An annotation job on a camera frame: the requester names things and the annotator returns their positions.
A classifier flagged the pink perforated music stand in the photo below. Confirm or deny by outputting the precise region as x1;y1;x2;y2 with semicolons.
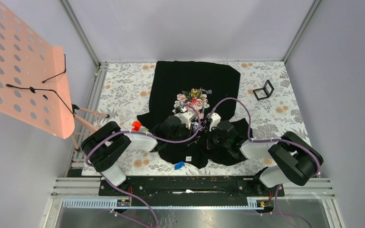
0;1;98;139

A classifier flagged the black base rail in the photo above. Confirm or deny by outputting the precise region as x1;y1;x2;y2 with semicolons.
98;175;286;208

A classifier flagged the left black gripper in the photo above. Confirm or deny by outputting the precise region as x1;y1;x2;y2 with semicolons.
167;121;199;147

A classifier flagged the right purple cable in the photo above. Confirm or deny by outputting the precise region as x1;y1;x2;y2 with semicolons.
208;97;322;228

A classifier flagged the black floral t-shirt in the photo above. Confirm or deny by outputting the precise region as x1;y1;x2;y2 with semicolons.
137;61;252;169

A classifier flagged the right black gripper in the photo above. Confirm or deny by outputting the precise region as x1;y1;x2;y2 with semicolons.
198;124;230;150

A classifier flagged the blue clip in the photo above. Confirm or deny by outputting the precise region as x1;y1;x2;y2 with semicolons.
174;161;185;170

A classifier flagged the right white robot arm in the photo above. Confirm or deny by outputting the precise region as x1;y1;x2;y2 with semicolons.
205;121;324;196

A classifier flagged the floral table mat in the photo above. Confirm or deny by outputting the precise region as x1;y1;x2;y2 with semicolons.
97;61;309;176

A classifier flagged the purple cable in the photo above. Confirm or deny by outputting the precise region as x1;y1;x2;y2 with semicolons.
208;97;322;228
85;104;202;228

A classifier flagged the grey cable duct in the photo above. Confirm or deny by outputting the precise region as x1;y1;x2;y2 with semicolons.
62;195;266;210

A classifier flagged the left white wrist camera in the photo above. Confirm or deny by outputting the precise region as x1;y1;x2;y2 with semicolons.
174;107;197;129

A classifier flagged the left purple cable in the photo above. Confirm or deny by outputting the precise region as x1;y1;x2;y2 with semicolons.
85;104;202;228

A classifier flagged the orange red block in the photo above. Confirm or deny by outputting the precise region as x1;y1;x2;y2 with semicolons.
131;121;142;132

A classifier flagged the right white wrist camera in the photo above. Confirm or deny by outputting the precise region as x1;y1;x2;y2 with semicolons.
207;113;221;132

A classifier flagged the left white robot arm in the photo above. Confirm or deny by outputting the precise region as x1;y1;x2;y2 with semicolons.
81;115;202;195

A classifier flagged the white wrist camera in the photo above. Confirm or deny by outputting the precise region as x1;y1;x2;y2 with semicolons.
207;113;221;132
174;107;197;129

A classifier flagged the black brooch box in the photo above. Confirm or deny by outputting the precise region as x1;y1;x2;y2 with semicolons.
253;80;275;101

